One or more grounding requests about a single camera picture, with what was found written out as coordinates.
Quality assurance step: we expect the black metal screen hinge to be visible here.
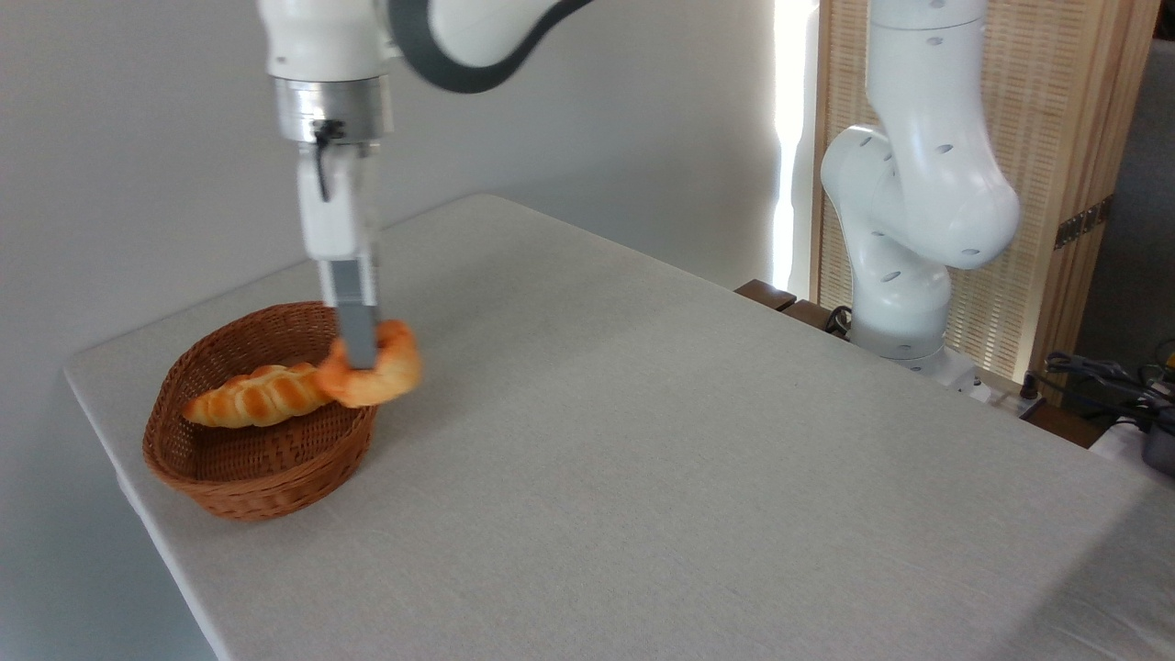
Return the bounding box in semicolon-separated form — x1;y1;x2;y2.
1054;196;1113;251

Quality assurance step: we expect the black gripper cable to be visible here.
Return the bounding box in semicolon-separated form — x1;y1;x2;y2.
311;119;347;204

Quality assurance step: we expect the long twisted bread roll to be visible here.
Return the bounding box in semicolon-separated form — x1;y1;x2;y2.
182;363;337;430

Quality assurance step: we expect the brown wicker basket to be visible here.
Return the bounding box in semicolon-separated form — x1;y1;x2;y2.
142;301;381;522

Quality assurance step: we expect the dark brown wooden furniture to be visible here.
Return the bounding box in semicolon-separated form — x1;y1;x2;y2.
734;279;855;341

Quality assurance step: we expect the black cable bundle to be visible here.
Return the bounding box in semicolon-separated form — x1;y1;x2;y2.
1045;342;1175;432

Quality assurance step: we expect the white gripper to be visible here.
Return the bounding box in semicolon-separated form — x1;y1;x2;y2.
296;140;381;372

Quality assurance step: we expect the round golden bread bun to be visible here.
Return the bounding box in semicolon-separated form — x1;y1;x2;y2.
316;319;424;409

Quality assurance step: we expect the beige tablecloth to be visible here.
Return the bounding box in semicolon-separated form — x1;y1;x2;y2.
62;193;1175;661

